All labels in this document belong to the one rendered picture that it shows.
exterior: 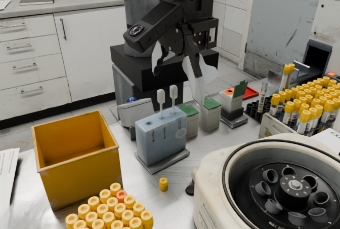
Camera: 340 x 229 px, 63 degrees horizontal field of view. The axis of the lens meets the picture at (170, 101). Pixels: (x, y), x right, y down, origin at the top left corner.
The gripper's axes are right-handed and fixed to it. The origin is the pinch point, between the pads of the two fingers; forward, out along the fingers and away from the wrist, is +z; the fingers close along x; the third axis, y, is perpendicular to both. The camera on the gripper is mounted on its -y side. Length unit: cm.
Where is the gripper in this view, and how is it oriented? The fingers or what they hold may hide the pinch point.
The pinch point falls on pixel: (173, 91)
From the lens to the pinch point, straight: 54.3
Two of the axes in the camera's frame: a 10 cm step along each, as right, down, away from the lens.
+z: 0.0, 8.5, 5.2
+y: 8.1, -3.0, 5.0
